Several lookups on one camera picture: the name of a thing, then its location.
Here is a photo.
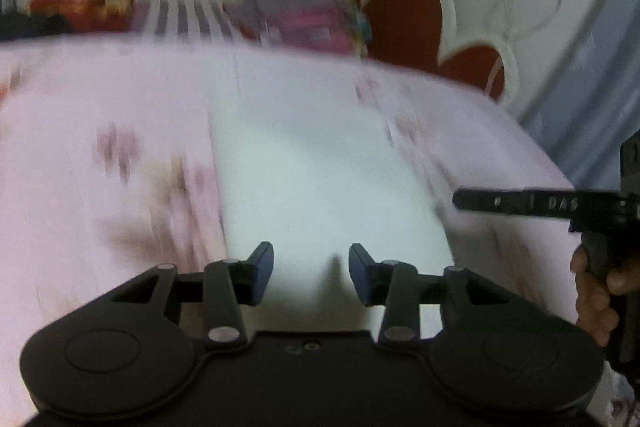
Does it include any pile of folded clothes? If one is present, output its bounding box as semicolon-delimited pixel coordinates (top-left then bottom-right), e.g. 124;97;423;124
222;0;371;56

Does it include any red orange patterned cloth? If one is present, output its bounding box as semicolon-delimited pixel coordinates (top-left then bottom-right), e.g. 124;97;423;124
27;0;136;34

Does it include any pink floral bed sheet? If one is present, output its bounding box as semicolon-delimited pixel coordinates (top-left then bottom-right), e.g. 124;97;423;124
1;38;576;426

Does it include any black cloth on bed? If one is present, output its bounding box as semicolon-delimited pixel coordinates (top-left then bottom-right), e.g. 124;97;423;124
0;12;72;42

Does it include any blue patterned side curtain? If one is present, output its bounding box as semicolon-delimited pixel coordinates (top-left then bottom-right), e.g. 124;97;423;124
523;0;639;190

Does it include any pale green knit sweater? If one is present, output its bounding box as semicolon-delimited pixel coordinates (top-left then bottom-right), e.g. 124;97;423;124
212;101;452;332

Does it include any person's right hand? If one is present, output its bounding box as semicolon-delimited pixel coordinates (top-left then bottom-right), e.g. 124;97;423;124
570;245;639;347

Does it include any striped purple white pillow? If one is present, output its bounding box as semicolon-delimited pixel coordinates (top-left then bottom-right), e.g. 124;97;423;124
129;0;242;42

